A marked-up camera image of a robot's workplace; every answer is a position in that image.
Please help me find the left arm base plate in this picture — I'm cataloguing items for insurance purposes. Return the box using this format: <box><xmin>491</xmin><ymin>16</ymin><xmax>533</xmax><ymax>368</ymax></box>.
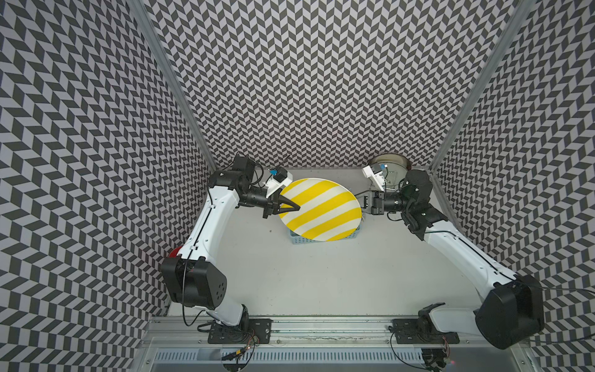
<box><xmin>208</xmin><ymin>319</ymin><xmax>274</xmax><ymax>346</ymax></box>

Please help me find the aluminium front rail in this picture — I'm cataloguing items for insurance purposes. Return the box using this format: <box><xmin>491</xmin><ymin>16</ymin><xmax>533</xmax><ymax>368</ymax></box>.
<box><xmin>139</xmin><ymin>315</ymin><xmax>531</xmax><ymax>348</ymax></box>

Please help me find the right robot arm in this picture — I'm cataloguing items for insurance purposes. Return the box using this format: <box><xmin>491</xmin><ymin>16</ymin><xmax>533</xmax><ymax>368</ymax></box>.
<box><xmin>363</xmin><ymin>166</ymin><xmax>545</xmax><ymax>350</ymax></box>

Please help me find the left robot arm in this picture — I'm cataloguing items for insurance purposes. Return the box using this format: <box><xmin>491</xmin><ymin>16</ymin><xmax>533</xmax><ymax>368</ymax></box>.
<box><xmin>161</xmin><ymin>154</ymin><xmax>301</xmax><ymax>332</ymax></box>

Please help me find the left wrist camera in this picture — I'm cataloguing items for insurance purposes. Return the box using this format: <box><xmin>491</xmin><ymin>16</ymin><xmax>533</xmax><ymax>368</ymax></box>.
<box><xmin>265</xmin><ymin>166</ymin><xmax>293</xmax><ymax>198</ymax></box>

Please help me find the red emergency button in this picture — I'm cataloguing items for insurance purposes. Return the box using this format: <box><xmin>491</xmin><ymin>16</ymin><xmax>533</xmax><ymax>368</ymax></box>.
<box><xmin>167</xmin><ymin>246</ymin><xmax>182</xmax><ymax>258</ymax></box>

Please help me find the round metal dish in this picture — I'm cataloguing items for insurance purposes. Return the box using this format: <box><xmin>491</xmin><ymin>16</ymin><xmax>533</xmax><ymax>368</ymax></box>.
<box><xmin>367</xmin><ymin>153</ymin><xmax>412</xmax><ymax>177</ymax></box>

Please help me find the yellow striped plate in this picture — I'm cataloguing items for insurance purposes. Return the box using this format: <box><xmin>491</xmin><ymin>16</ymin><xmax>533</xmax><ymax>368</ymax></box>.
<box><xmin>280</xmin><ymin>178</ymin><xmax>363</xmax><ymax>242</ymax></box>

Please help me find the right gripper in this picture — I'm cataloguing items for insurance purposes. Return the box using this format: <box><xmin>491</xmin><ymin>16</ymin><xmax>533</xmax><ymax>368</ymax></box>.
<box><xmin>343</xmin><ymin>189</ymin><xmax>412</xmax><ymax>216</ymax></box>

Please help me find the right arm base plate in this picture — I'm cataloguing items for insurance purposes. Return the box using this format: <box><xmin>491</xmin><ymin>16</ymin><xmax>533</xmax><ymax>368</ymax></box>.
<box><xmin>389</xmin><ymin>318</ymin><xmax>460</xmax><ymax>346</ymax></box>

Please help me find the light blue plastic basket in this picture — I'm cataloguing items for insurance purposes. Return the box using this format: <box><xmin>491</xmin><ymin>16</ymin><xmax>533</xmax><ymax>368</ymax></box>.
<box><xmin>285</xmin><ymin>226</ymin><xmax>360</xmax><ymax>245</ymax></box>

